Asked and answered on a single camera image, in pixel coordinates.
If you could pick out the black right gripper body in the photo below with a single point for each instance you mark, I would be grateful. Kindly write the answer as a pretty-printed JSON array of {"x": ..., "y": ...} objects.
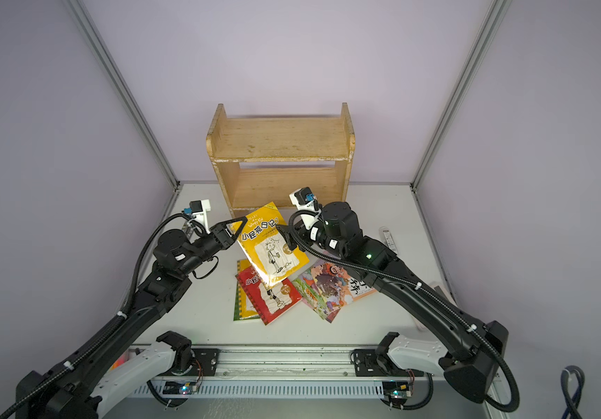
[{"x": 308, "y": 236}]

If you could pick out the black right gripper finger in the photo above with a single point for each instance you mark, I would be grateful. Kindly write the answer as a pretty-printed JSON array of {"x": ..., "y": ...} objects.
[
  {"x": 288, "y": 232},
  {"x": 290, "y": 245}
]

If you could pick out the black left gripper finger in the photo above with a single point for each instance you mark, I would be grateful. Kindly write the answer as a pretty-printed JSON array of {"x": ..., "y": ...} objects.
[
  {"x": 235, "y": 225},
  {"x": 230, "y": 239}
]

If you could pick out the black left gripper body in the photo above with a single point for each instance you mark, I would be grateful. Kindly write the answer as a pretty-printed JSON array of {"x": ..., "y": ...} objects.
[{"x": 204, "y": 246}]

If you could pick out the red wimpy kid book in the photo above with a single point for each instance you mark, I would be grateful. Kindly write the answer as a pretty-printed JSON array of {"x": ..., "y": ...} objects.
[{"x": 270, "y": 303}]

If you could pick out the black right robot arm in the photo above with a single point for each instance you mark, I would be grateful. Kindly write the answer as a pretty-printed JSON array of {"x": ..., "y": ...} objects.
[{"x": 474, "y": 363}]

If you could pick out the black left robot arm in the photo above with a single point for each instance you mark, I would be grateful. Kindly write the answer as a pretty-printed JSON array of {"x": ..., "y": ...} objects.
[{"x": 163, "y": 273}]

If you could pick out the green pink bottom comic book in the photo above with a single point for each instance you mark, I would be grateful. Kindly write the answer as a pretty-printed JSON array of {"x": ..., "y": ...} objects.
[{"x": 316, "y": 299}]

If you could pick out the wooden two-tier bookshelf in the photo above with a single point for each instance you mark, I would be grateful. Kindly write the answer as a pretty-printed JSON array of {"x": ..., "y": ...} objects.
[{"x": 261, "y": 160}]

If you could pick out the orange Chinese comic book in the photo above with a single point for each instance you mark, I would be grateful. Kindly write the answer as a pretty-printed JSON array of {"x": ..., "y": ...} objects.
[{"x": 349, "y": 289}]

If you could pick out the yellow green-edged wimpy kid book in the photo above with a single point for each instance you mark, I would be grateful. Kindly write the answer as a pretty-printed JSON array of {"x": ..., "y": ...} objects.
[{"x": 243, "y": 308}]

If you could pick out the pack of coloured highlighters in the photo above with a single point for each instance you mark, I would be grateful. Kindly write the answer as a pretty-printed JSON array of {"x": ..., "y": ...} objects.
[{"x": 120, "y": 361}]

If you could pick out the left controller circuit board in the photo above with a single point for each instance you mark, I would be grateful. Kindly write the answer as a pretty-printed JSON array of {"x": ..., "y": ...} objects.
[{"x": 176, "y": 389}]

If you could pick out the controller circuit board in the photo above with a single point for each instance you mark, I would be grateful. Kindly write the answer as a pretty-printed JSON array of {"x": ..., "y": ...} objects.
[
  {"x": 396, "y": 390},
  {"x": 176, "y": 389}
]

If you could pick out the pink calculator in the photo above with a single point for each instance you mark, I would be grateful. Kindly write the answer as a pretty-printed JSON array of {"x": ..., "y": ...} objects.
[{"x": 441, "y": 290}]

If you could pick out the right controller circuit board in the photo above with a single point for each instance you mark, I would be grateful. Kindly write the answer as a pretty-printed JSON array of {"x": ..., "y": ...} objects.
[{"x": 396, "y": 390}]

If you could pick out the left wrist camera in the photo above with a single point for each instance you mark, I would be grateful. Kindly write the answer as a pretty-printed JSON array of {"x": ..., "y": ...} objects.
[{"x": 198, "y": 210}]

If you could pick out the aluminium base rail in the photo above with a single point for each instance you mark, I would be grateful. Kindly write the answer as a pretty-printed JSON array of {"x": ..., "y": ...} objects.
[{"x": 311, "y": 362}]

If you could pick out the white slotted cable duct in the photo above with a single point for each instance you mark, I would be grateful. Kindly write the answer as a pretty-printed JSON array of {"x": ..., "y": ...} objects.
[{"x": 329, "y": 390}]

